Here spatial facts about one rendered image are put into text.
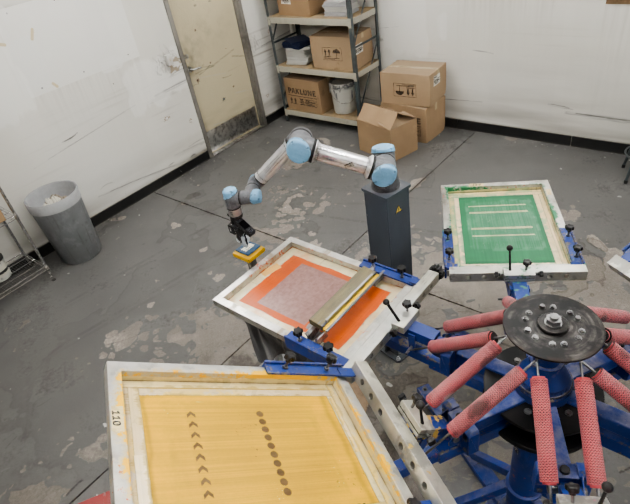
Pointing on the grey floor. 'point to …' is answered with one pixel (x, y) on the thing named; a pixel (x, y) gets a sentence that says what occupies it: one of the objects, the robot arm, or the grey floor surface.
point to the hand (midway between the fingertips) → (247, 245)
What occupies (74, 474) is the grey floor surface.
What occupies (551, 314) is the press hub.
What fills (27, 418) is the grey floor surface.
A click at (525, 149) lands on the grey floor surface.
